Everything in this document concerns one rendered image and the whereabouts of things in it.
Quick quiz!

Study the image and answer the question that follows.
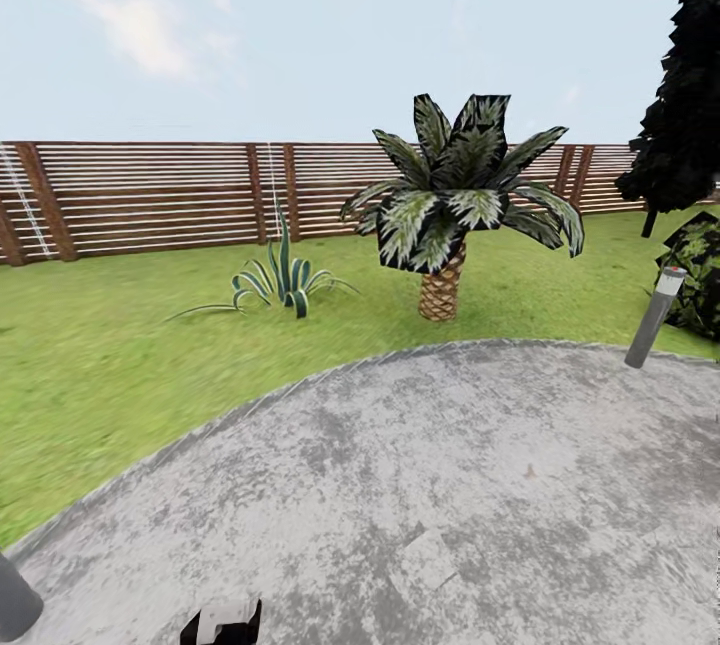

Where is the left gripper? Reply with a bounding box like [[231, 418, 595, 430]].
[[179, 600, 262, 645]]

